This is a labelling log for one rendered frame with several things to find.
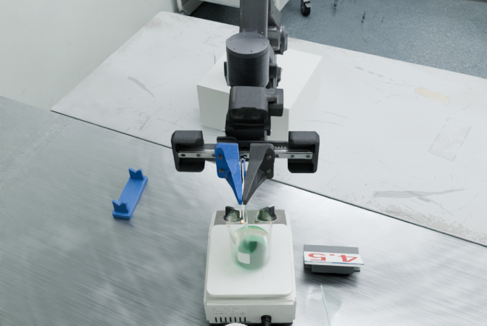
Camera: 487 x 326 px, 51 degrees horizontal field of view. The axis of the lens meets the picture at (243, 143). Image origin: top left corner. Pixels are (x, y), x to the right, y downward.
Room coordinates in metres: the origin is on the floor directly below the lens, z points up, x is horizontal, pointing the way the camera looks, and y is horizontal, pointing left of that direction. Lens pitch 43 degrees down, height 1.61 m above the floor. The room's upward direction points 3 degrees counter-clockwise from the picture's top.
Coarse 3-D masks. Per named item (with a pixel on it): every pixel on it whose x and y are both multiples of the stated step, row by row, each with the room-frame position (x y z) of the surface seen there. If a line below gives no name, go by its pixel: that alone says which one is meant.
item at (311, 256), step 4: (308, 256) 0.46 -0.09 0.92; (312, 256) 0.46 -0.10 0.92; (316, 256) 0.46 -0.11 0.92; (320, 256) 0.46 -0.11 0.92; (324, 256) 0.46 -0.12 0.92; (328, 256) 0.46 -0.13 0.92; (332, 256) 0.46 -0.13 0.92; (336, 256) 0.46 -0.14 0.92; (340, 256) 0.46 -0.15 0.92; (344, 256) 0.46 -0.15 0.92; (348, 256) 0.46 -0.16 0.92; (352, 256) 0.46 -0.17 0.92; (356, 256) 0.46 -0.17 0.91; (312, 260) 0.44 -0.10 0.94; (316, 260) 0.44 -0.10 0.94; (320, 260) 0.44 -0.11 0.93; (324, 260) 0.44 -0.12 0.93; (328, 260) 0.44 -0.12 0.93; (332, 260) 0.44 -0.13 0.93; (336, 260) 0.44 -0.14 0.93; (340, 260) 0.44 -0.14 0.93; (344, 260) 0.44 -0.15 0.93; (348, 260) 0.44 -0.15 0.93; (352, 260) 0.44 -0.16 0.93; (356, 260) 0.44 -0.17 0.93
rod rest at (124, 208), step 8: (128, 168) 0.66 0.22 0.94; (136, 176) 0.66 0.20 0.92; (144, 176) 0.66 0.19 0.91; (128, 184) 0.64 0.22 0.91; (136, 184) 0.64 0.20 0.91; (144, 184) 0.64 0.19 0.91; (128, 192) 0.62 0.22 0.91; (136, 192) 0.62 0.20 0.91; (112, 200) 0.58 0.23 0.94; (120, 200) 0.61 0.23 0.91; (128, 200) 0.60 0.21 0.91; (136, 200) 0.60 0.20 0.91; (120, 208) 0.58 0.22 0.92; (128, 208) 0.58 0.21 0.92; (120, 216) 0.57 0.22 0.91; (128, 216) 0.57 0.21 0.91
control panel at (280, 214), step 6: (222, 210) 0.55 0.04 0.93; (276, 210) 0.55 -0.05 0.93; (282, 210) 0.55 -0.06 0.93; (216, 216) 0.53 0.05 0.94; (222, 216) 0.53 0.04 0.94; (282, 216) 0.52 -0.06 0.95; (216, 222) 0.51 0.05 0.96; (222, 222) 0.51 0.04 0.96; (276, 222) 0.50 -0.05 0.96; (282, 222) 0.50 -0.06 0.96
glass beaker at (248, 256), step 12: (252, 204) 0.45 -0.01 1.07; (228, 216) 0.43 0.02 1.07; (240, 216) 0.45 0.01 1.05; (252, 216) 0.45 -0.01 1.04; (264, 216) 0.44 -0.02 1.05; (228, 228) 0.41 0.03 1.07; (264, 228) 0.44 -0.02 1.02; (240, 240) 0.39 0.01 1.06; (252, 240) 0.39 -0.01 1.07; (264, 240) 0.40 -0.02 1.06; (240, 252) 0.40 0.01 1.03; (252, 252) 0.39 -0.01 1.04; (264, 252) 0.40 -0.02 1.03; (240, 264) 0.40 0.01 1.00; (252, 264) 0.39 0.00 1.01; (264, 264) 0.40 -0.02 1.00
